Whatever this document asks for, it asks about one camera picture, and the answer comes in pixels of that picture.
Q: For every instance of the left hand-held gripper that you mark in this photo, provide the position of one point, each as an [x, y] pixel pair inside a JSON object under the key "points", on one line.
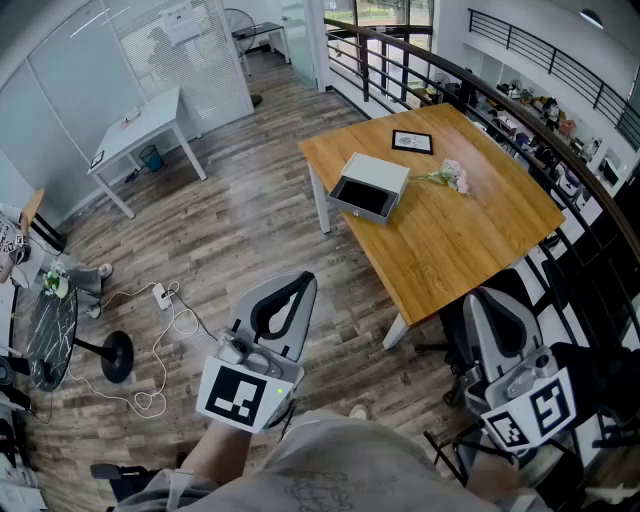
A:
{"points": [[235, 392]]}

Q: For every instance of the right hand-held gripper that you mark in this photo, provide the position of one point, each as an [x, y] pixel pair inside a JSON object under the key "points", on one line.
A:
{"points": [[547, 407]]}

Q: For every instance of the person's right forearm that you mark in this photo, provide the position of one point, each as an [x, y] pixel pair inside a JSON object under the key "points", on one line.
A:
{"points": [[492, 475]]}

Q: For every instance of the person's left forearm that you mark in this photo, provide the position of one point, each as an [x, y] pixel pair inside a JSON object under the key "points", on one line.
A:
{"points": [[220, 450]]}

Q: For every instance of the black office chair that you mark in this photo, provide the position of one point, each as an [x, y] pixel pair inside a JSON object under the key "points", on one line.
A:
{"points": [[450, 320]]}

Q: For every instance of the wooden table with white legs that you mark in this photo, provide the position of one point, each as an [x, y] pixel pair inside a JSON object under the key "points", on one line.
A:
{"points": [[450, 235]]}

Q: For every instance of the person's light shoe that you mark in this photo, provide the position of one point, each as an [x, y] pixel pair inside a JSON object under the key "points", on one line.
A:
{"points": [[359, 411]]}

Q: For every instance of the pink flower bouquet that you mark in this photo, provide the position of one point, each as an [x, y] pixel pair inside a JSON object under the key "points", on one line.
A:
{"points": [[456, 174]]}

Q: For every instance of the person's grey clothing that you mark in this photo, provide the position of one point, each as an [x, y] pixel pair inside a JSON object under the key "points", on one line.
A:
{"points": [[340, 465]]}

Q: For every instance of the blue waste bin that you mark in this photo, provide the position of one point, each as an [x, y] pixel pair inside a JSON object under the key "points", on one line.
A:
{"points": [[151, 158]]}

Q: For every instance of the small white flower vase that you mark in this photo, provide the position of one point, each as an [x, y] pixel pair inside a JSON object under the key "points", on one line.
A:
{"points": [[56, 282]]}

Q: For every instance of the round black marble table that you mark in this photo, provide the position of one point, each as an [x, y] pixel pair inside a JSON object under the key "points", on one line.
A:
{"points": [[50, 335]]}

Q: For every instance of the white rectangular table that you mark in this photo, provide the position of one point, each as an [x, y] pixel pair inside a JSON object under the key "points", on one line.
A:
{"points": [[145, 125]]}

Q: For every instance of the small framed card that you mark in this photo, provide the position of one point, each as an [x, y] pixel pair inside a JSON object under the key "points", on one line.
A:
{"points": [[97, 159]]}

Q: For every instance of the small white box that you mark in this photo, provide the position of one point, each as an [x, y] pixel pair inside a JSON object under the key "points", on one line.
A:
{"points": [[132, 116]]}

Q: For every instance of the black metal railing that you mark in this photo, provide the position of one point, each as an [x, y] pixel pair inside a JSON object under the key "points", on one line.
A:
{"points": [[450, 70]]}

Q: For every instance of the black balcony railing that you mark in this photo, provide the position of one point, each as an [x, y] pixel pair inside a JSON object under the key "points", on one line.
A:
{"points": [[550, 52]]}

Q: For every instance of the dark desk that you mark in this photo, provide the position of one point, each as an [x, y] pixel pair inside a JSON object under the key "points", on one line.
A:
{"points": [[260, 31]]}

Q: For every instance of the black standing fan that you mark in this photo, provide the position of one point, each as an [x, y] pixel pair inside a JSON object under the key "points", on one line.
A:
{"points": [[240, 27]]}

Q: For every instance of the white paper notice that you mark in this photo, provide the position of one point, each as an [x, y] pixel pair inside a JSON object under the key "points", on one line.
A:
{"points": [[181, 24]]}

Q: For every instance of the round ceiling lamp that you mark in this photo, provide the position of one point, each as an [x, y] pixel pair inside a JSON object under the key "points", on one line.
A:
{"points": [[592, 16]]}

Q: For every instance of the black picture frame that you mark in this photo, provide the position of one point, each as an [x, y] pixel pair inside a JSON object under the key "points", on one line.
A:
{"points": [[412, 142]]}

